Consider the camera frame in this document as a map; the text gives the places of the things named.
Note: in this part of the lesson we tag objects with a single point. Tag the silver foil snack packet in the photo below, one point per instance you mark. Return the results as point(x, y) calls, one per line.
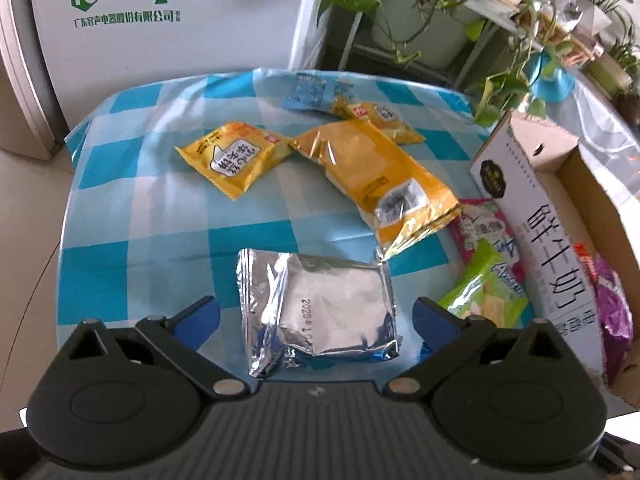
point(330, 300)

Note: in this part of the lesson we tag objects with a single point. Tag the blue checkered tablecloth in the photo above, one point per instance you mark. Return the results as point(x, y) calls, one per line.
point(125, 260)

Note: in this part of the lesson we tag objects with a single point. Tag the purple snack packet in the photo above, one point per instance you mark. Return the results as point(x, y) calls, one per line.
point(612, 305)

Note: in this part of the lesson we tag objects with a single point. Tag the blue snack packet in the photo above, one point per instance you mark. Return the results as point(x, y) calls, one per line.
point(310, 92)

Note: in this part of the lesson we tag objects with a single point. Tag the yellow snack packet speech-bubble print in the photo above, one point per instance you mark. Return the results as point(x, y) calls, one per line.
point(235, 155)

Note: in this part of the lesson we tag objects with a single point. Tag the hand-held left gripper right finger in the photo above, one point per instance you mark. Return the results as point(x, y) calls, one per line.
point(434, 321)

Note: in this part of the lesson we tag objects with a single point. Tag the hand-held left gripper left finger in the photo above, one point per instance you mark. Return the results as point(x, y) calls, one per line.
point(200, 319)

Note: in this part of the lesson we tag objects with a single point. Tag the small yellow snack packet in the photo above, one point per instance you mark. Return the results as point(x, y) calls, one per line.
point(385, 120)

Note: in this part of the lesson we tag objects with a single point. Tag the white printed cardboard box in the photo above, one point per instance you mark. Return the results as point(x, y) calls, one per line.
point(545, 240)

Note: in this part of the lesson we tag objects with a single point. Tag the green snack packet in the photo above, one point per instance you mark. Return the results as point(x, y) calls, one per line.
point(482, 285)

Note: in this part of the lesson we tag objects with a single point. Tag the blue cone-shaped object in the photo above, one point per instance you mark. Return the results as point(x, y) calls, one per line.
point(550, 80)

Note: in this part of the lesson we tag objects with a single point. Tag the clear plastic sheet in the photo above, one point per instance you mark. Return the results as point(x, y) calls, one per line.
point(600, 125)

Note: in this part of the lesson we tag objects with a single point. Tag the white metal plant stand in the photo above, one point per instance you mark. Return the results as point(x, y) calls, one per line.
point(480, 5)

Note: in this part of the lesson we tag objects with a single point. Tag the pink snack packet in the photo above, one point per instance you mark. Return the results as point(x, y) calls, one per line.
point(475, 225)

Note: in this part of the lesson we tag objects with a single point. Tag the white refrigerator with green print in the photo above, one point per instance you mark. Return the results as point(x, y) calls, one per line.
point(200, 60)

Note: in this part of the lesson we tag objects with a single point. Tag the large orange snack packet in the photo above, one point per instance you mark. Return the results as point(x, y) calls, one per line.
point(360, 170)

